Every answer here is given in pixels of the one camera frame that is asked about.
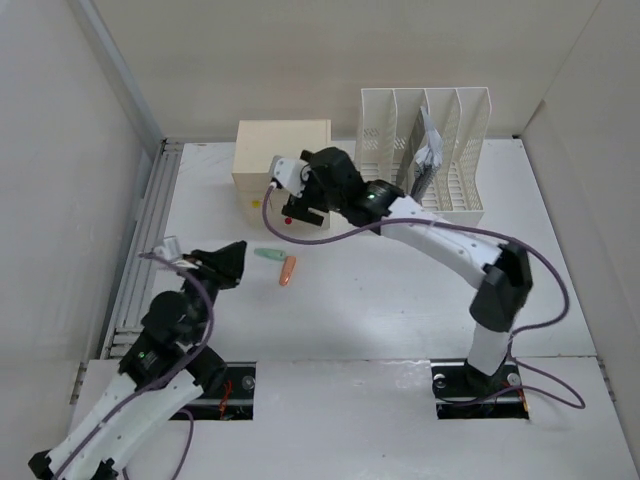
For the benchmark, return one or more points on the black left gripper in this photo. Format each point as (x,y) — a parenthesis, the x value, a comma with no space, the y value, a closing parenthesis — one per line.
(227,262)

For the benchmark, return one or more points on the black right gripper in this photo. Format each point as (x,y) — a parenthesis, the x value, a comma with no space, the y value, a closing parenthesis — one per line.
(302,213)

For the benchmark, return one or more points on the green highlighter pen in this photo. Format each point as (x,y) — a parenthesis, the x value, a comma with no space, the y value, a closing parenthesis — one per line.
(271,254)

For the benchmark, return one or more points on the orange highlighter pen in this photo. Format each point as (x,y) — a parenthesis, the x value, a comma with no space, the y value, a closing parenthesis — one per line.
(287,270)

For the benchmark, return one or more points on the grey setup guide booklet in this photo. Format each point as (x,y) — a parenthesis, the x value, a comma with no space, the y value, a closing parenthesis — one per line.
(429,158)

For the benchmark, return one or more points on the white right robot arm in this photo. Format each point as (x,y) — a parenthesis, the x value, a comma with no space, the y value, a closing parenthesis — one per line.
(500,274)

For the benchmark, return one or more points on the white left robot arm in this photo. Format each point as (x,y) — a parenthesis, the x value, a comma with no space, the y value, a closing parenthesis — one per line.
(169,365)

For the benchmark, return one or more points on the cream wooden drawer cabinet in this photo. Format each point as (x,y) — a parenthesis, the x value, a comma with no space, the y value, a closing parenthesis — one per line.
(257,142)

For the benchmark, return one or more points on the white perforated file organizer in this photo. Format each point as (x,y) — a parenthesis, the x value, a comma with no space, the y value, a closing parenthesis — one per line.
(388,137)

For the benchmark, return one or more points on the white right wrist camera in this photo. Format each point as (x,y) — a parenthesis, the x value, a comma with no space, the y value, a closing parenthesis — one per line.
(290,174)

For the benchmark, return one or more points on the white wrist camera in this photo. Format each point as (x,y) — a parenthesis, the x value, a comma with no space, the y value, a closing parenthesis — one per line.
(290,174)
(168,249)

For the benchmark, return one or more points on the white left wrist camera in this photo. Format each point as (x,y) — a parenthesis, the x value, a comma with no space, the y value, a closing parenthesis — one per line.
(168,249)

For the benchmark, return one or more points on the aluminium rail frame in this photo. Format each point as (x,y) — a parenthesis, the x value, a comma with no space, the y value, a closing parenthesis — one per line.
(154,181)

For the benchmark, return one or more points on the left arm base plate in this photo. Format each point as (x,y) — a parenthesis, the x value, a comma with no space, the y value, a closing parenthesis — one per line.
(233,400)

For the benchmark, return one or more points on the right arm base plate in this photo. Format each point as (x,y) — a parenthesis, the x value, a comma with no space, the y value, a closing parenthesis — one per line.
(462,393)

